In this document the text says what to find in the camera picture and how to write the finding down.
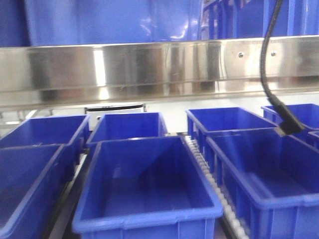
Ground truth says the blue bin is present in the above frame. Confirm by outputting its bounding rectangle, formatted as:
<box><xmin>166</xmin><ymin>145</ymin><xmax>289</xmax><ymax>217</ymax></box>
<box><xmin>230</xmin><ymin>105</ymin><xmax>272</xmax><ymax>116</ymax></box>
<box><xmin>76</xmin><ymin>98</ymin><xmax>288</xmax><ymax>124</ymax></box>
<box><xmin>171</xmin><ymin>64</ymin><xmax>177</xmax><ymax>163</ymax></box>
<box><xmin>86</xmin><ymin>112</ymin><xmax>167</xmax><ymax>148</ymax></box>
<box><xmin>206</xmin><ymin>129</ymin><xmax>319</xmax><ymax>239</ymax></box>
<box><xmin>0</xmin><ymin>143</ymin><xmax>75</xmax><ymax>239</ymax></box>
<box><xmin>185</xmin><ymin>107</ymin><xmax>276</xmax><ymax>151</ymax></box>
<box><xmin>72</xmin><ymin>136</ymin><xmax>223</xmax><ymax>239</ymax></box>

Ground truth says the blue crate right side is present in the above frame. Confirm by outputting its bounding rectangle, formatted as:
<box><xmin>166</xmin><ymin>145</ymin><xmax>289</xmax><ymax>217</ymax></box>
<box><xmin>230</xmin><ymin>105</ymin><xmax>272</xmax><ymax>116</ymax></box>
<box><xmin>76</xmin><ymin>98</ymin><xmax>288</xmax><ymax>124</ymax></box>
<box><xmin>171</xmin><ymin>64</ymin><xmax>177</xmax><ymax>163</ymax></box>
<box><xmin>201</xmin><ymin>0</ymin><xmax>319</xmax><ymax>40</ymax></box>

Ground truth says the blue bin rear right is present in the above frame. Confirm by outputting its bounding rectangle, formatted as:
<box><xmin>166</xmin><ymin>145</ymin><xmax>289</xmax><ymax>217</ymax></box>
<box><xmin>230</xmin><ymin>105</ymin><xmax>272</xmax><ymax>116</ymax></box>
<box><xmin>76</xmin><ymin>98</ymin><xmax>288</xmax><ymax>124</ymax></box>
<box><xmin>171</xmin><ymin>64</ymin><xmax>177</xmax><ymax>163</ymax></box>
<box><xmin>185</xmin><ymin>107</ymin><xmax>276</xmax><ymax>151</ymax></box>

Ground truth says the black hanging cable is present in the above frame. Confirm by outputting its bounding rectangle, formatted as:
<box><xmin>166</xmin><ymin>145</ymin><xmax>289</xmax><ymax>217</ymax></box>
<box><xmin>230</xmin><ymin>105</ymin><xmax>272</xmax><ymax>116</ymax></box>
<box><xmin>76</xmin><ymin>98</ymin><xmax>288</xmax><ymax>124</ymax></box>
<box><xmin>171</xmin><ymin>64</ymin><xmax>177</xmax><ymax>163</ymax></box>
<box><xmin>260</xmin><ymin>0</ymin><xmax>305</xmax><ymax>137</ymax></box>

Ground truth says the blue bin lower right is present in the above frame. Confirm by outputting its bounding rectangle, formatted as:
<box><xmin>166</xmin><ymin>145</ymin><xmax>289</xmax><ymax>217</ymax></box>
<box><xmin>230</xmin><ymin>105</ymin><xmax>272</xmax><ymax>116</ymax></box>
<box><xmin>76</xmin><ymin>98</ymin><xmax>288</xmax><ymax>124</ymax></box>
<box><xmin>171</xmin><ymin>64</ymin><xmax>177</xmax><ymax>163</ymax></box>
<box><xmin>206</xmin><ymin>129</ymin><xmax>319</xmax><ymax>239</ymax></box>

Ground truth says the blue bin lower centre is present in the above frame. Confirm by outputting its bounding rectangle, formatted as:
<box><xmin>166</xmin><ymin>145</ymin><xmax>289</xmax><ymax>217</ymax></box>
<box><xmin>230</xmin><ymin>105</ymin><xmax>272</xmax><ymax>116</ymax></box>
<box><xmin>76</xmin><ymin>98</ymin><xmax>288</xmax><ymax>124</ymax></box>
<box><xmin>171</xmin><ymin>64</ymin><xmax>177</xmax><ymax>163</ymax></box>
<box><xmin>72</xmin><ymin>136</ymin><xmax>223</xmax><ymax>239</ymax></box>

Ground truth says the white roller track middle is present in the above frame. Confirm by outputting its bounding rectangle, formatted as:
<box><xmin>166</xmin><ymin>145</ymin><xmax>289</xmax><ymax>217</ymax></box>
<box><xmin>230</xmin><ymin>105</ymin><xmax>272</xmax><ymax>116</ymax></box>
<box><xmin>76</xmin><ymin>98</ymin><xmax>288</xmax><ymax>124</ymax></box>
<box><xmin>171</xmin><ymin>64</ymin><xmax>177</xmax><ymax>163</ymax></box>
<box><xmin>184</xmin><ymin>136</ymin><xmax>249</xmax><ymax>239</ymax></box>

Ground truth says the blue bin behind centre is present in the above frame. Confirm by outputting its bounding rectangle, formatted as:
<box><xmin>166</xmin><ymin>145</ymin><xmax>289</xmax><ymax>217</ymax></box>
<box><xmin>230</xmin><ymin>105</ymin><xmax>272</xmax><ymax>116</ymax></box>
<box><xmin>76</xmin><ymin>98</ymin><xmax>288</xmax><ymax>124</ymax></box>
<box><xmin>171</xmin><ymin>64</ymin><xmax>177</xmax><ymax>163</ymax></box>
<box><xmin>86</xmin><ymin>112</ymin><xmax>167</xmax><ymax>148</ymax></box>

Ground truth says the large blue crate centre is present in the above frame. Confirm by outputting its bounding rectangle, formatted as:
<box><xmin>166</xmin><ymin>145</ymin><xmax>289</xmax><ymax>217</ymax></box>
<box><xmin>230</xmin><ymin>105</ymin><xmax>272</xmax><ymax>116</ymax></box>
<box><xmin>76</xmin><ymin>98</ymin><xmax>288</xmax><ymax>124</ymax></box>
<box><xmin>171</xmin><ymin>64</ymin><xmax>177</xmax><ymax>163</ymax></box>
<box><xmin>0</xmin><ymin>0</ymin><xmax>203</xmax><ymax>47</ymax></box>

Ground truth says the steel front shelf rail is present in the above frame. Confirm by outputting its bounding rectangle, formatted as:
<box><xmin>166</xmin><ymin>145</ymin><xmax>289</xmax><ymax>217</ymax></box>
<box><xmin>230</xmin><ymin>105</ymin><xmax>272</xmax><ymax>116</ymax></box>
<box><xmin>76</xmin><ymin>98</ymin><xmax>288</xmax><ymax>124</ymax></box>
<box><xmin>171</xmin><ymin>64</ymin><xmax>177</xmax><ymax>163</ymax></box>
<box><xmin>0</xmin><ymin>35</ymin><xmax>319</xmax><ymax>110</ymax></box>

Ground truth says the blue bin lower left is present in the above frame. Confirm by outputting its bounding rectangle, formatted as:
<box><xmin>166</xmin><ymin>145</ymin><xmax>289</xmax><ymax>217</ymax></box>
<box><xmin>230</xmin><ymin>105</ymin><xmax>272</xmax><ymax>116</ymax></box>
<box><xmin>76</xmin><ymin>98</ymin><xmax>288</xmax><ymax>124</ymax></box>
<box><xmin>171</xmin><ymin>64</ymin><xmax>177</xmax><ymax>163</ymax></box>
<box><xmin>0</xmin><ymin>143</ymin><xmax>75</xmax><ymax>239</ymax></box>

